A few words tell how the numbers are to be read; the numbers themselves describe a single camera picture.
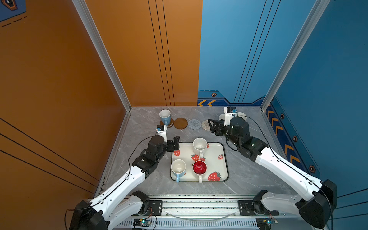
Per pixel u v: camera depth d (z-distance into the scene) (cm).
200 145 94
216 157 91
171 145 70
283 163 46
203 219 71
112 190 45
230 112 62
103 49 85
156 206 74
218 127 64
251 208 72
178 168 85
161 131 67
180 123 109
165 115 104
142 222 71
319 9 70
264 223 71
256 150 51
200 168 85
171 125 108
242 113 102
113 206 44
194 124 108
